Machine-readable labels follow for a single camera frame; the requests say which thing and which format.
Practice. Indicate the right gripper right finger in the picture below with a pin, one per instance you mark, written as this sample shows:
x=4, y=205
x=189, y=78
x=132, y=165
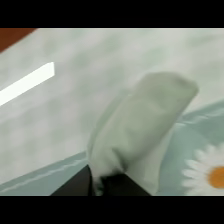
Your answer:
x=123, y=186

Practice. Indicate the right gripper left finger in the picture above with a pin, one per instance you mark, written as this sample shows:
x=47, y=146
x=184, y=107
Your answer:
x=75, y=185

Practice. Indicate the pale green shirt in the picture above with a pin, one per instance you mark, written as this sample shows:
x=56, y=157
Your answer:
x=140, y=126

